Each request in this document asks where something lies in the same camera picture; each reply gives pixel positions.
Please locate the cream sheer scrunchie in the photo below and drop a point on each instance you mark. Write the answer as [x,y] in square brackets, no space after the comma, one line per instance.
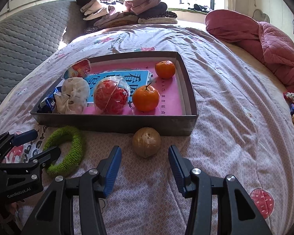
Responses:
[73,90]

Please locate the red white snack packet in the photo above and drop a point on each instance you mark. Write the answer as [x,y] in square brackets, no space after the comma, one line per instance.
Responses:
[79,68]

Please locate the grey quilted headboard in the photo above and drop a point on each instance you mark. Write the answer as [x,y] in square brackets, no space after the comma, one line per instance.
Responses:
[22,36]

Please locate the blue snack packet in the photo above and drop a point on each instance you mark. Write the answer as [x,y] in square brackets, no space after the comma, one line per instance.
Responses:
[45,105]

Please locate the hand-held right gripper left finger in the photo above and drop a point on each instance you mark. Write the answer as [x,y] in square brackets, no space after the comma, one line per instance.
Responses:
[112,171]

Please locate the orange tangerine with stem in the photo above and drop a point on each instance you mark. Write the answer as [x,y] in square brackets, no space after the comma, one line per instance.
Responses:
[147,98]

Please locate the brown walnut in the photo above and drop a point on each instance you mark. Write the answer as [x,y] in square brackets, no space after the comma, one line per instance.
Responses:
[147,142]

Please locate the pile of folded clothes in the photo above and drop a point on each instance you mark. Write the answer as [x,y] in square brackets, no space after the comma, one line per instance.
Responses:
[147,2]

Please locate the pink quilted duvet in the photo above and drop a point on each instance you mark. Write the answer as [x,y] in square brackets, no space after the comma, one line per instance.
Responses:
[272,44]

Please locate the red ball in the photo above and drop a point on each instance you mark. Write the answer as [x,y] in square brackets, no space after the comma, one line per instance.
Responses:
[110,98]

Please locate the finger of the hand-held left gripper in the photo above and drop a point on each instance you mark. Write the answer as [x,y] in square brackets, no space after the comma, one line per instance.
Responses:
[46,156]
[24,137]

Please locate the grey shallow cardboard box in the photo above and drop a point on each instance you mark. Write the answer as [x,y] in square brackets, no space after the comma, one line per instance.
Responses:
[112,127]

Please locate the pink book with blue label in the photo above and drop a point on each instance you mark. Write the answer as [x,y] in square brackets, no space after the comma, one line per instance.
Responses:
[171,98]

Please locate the dark clothes on windowsill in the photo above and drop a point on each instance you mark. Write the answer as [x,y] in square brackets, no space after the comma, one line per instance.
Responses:
[201,7]

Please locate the beige bed sheet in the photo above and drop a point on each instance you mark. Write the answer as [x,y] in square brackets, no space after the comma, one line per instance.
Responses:
[259,73]

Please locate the metal chair back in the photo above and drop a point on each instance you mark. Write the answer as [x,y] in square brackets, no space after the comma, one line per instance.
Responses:
[258,10]

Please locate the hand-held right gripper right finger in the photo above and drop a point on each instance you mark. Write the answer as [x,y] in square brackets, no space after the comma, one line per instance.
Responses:
[178,171]

